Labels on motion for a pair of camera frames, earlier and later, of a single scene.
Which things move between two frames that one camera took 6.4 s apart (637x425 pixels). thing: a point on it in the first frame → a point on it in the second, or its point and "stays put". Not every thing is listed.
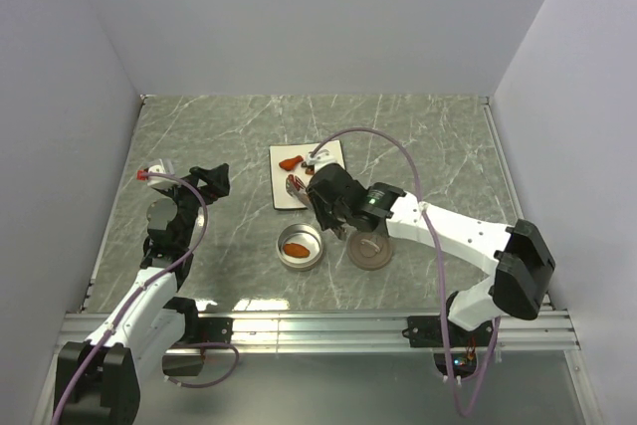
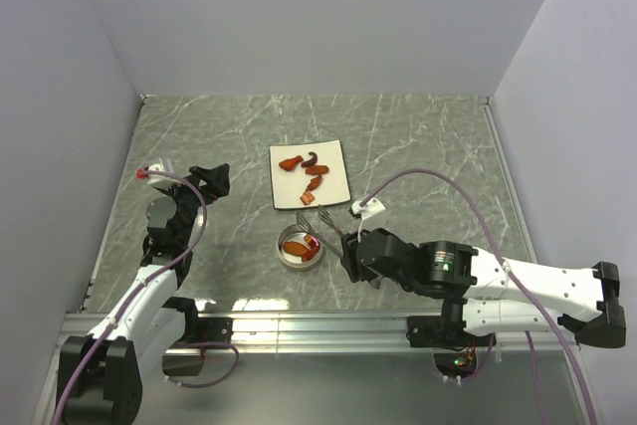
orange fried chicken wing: [290, 163] stays put
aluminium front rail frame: [355, 333] stays put
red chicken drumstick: [294, 181] → [314, 244]
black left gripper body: [187, 195] stays put
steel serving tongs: [296, 187] → [305, 225]
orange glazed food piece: [295, 250] stays put
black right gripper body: [328, 216] → [361, 271]
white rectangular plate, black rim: [291, 159] stays put
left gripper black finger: [218, 177] stays put
